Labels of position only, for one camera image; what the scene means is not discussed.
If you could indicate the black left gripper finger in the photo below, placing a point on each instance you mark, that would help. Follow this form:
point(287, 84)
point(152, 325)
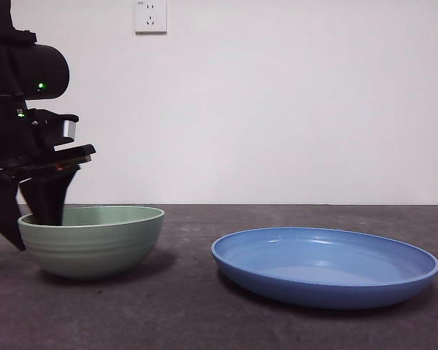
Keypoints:
point(3, 208)
point(49, 200)

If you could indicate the blue round plate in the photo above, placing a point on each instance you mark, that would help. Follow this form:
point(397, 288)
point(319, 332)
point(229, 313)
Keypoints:
point(325, 288)

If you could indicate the green ribbed bowl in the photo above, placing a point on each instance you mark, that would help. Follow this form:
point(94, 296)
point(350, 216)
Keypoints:
point(95, 251)

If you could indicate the pale grey left wrist camera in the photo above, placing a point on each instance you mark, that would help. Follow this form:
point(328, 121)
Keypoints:
point(70, 130)

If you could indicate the white wall socket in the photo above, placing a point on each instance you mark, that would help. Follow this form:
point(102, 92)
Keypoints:
point(151, 18)

